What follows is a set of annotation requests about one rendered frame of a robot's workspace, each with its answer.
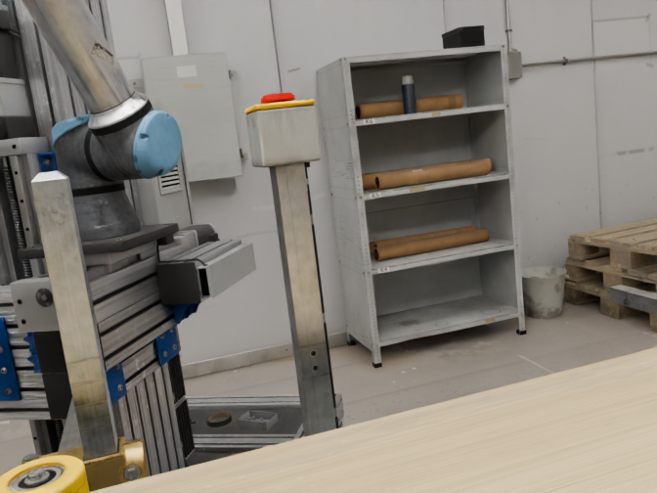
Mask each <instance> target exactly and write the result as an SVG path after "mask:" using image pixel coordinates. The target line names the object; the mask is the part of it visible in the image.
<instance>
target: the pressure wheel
mask: <svg viewBox="0 0 657 493"><path fill-rule="evenodd" d="M88 492H90V491H89V486H88V481H87V476H86V471H85V467H84V464H83V462H82V461H81V460H79V459H78V458H75V457H72V456H51V457H46V458H41V459H38V460H34V461H31V462H28V463H26V464H23V465H21V466H18V467H16V468H14V469H12V470H10V471H8V472H6V473H5V474H3V475H2V476H1V477H0V493H88Z"/></svg>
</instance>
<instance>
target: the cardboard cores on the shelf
mask: <svg viewBox="0 0 657 493"><path fill-rule="evenodd" d="M462 107H463V97H462V95H461V94H452V95H443V96H433V97H423V98H416V112H434V111H442V110H452V109H461V108H462ZM399 114H404V105H403V100H396V101H386V102H377V103H367V104H358V105H356V109H355V118H356V119H364V118H373V117H382V116H390V115H399ZM491 171H492V162H491V160H490V159H489V158H484V159H477V160H474V159H470V160H462V161H455V162H447V163H440V164H432V165H426V166H418V167H411V168H403V169H396V170H388V171H381V172H374V173H367V174H362V182H363V191H366V190H373V189H378V190H385V189H392V188H399V187H407V186H413V185H420V184H427V183H434V182H441V181H448V180H455V179H461V178H468V177H476V176H483V175H487V174H488V173H490V172H491ZM488 240H489V233H488V230H487V229H486V228H481V229H477V227H476V226H475V225H472V226H466V227H460V228H455V229H448V230H442V231H436V232H430V233H424V234H417V235H411V236H406V237H400V238H393V239H387V240H381V241H375V242H369V246H370V254H373V256H374V259H375V260H376V261H381V260H387V259H392V258H398V257H403V256H409V255H414V254H420V253H425V252H430V251H435V250H440V249H446V248H451V247H461V246H467V245H472V244H477V243H483V242H487V241H488Z"/></svg>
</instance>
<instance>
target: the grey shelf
mask: <svg viewBox="0 0 657 493"><path fill-rule="evenodd" d="M459 68H460V75H459ZM407 75H412V76H413V80H414V85H415V95H416V98H423V97H433V96H443V95H452V94H460V93H461V95H462V97H463V107H462V108H461V109H452V110H442V111H434V112H417V113H408V114H399V115H390V116H382V117H373V118H364V119H356V118H355V109H356V105H358V104H367V103H377V102H386V101H396V100H403V95H402V76H407ZM317 77H318V86H319V94H320V103H321V111H322V120H323V128H324V136H325V145H326V153H327V162H328V178H329V186H330V195H331V203H332V212H333V220H334V229H335V237H336V245H337V254H338V262H339V271H340V280H341V287H342V296H343V304H344V313H345V322H346V330H347V338H348V340H347V344H348V345H349V346H352V345H356V341H355V340H354V338H355V339H357V340H358V341H359V342H360V343H362V344H363V345H364V346H365V347H367V348H368V349H369V350H370V351H371V352H372V366H373V367H375V368H380V367H382V363H381V355H380V347H381V346H385V345H389V344H393V343H398V342H402V341H405V340H409V339H413V338H418V337H423V336H434V335H439V334H443V333H447V332H452V331H456V330H461V329H466V328H470V327H475V326H479V325H484V324H489V323H493V322H498V321H501V320H506V319H511V318H515V317H517V318H518V319H519V330H516V333H517V334H519V335H526V330H525V319H524V304H523V289H522V275H521V260H520V245H519V230H518V215H517V200H516V186H515V171H514V156H513V142H512V127H511V111H510V97H509V82H508V67H507V52H506V44H499V45H487V46H475V47H462V48H451V49H438V50H426V51H414V52H402V53H390V54H378V55H365V56H354V57H342V58H340V59H338V60H336V61H334V62H332V63H330V64H328V65H326V66H324V67H322V68H320V69H318V70H317ZM467 90H468V92H467ZM351 114H352V115H351ZM351 118H352V119H351ZM462 118H463V124H462ZM471 120H472V121H471ZM470 129H471V130H470ZM463 130H464V137H463ZM472 133H473V134H472ZM464 142H465V148H464ZM471 143H472V144H471ZM473 146H474V147H473ZM465 155H466V160H470V159H474V160H477V159H484V158H489V159H490V160H491V162H492V171H491V172H490V173H488V174H487V175H483V176H476V177H468V178H461V179H455V180H448V181H441V182H434V183H427V184H420V185H413V186H407V187H399V188H392V189H385V190H378V189H373V190H366V191H363V182H362V174H367V173H374V172H381V171H388V170H396V169H403V168H411V167H418V166H426V165H432V164H440V163H447V162H455V161H462V160H465ZM358 177H359V178H358ZM358 181H359V182H358ZM476 184H477V185H476ZM359 185H360V186H359ZM467 185H468V186H467ZM359 189H360V190H359ZM468 192H469V198H468ZM475 194H476V195H475ZM477 197H478V198H477ZM469 205H470V211H469ZM476 206H477V207H476ZM478 209H479V210H478ZM470 216H471V223H470ZM479 222H480V223H479ZM472 225H475V226H476V227H477V229H481V228H486V229H487V230H488V233H489V240H488V241H487V242H483V243H477V244H472V245H467V246H457V247H451V248H446V249H440V250H435V251H430V252H425V253H420V254H414V255H409V256H403V257H398V258H392V259H387V260H381V261H376V260H375V259H374V256H373V254H370V246H369V242H375V241H381V240H387V239H393V238H400V237H406V236H411V235H417V234H424V233H430V232H436V231H442V230H448V229H455V228H460V227H466V226H472ZM366 249H367V250H366ZM366 253H367V254H366ZM480 255H481V256H480ZM473 256H474V260H473ZM482 260H483V261H482ZM474 266H475V273H474ZM483 273H484V274H483ZM475 279H476V286H475ZM484 286H485V287H484ZM476 291H477V295H476ZM376 352H377V353H376ZM377 356H378V357H377ZM377 359H378V361H377Z"/></svg>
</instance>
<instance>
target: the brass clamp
mask: <svg viewBox="0 0 657 493"><path fill-rule="evenodd" d="M117 439H118V443H117V452H116V453H112V454H108V455H105V456H101V457H97V458H92V459H88V460H85V458H84V453H83V448H82V446H80V447H76V448H72V449H68V450H64V451H60V452H56V453H52V454H47V455H43V456H39V459H41V458H46V457H51V456H72V457H75V458H78V459H79V460H81V461H82V462H83V464H84V467H85V471H86V476H87V481H88V486H89V491H90V492H92V491H95V490H99V489H103V488H107V487H111V486H114V485H118V484H122V483H126V482H130V481H134V480H138V479H142V478H145V477H149V472H148V464H147V457H146V451H145V446H144V442H143V440H141V438H140V439H136V440H132V441H127V442H126V439H125V437H124V436H122V437H118V438H117Z"/></svg>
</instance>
